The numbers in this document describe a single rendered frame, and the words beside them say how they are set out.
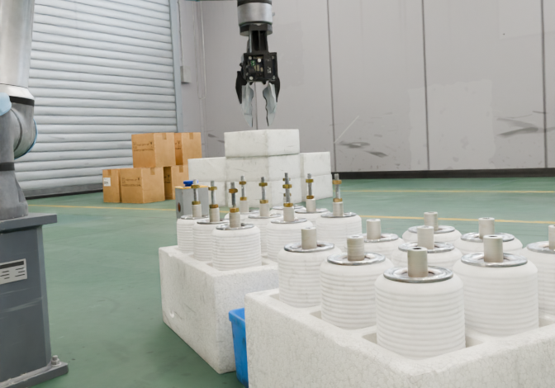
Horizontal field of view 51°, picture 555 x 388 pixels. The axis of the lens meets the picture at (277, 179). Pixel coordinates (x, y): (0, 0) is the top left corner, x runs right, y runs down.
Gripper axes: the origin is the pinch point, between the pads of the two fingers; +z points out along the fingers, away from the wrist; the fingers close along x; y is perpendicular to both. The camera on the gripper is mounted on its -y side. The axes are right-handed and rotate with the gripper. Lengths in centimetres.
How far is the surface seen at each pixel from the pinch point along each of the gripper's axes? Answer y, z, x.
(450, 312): 71, 24, 10
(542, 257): 61, 22, 27
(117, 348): 5, 46, -33
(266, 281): 22.0, 30.9, -3.0
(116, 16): -612, -167, -94
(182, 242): -3.9, 26.3, -18.3
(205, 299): 20.0, 33.7, -14.4
